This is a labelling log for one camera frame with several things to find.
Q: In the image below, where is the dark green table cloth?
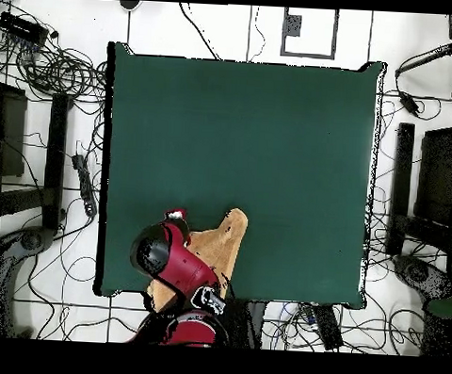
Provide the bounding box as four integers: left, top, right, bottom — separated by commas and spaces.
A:
93, 41, 388, 312

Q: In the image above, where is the dark grey square patch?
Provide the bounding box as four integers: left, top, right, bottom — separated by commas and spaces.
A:
281, 13, 303, 38

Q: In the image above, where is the black power strip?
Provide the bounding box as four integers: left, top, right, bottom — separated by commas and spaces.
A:
310, 303, 347, 351
68, 154, 102, 218

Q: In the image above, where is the black power adapter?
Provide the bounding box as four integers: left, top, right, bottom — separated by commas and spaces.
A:
397, 90, 422, 116

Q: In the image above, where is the black metal frame stand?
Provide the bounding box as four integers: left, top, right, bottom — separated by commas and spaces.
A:
0, 82, 72, 233
384, 122, 452, 260

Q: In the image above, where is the dark wheeled stand base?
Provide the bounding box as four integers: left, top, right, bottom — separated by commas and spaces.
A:
390, 252, 452, 302
0, 223, 56, 338

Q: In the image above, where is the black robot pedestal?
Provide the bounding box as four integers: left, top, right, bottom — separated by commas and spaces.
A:
222, 298, 268, 350

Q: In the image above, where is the yellow-orange terry towel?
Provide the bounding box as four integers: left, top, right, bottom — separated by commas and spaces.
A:
143, 203, 250, 317

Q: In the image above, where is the black network switch box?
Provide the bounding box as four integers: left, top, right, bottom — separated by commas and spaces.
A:
0, 11, 50, 45

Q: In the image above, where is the long black cable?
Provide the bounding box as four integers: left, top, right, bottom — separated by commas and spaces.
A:
174, 2, 224, 61

